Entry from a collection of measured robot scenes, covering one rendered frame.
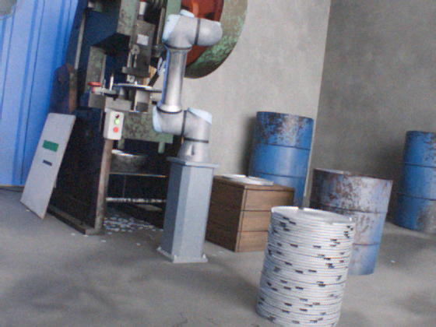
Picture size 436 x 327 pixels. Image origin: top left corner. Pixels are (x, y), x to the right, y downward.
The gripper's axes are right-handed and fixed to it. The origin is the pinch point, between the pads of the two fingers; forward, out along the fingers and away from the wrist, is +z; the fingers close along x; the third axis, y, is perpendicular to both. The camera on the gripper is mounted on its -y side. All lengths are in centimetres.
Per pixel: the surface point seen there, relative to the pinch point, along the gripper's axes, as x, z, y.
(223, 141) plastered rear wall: 108, 88, 192
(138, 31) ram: 30.4, -12.2, -1.1
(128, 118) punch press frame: -4.2, 26.9, -10.0
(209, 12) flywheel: 27, -36, 38
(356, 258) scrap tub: -123, 30, 56
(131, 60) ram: 23.4, 3.4, -3.5
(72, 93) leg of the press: 43, 37, -21
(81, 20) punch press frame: 76, 0, -15
